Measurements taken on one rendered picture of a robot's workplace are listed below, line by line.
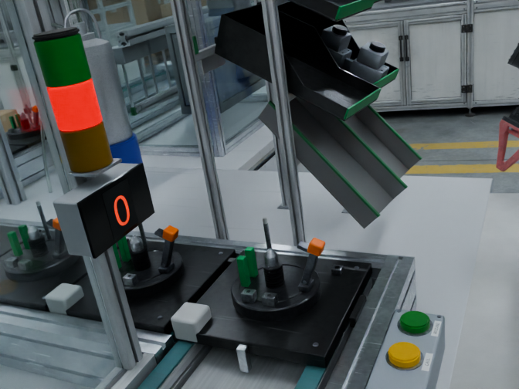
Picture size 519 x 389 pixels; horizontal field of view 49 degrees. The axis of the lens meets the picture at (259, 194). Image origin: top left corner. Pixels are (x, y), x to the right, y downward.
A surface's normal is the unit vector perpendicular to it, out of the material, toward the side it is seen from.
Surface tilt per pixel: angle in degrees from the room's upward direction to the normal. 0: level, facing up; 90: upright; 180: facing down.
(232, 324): 0
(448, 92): 90
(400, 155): 90
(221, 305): 0
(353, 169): 45
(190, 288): 0
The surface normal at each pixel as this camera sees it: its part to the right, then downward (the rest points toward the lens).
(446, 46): -0.30, 0.41
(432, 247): -0.14, -0.91
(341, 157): 0.47, -0.56
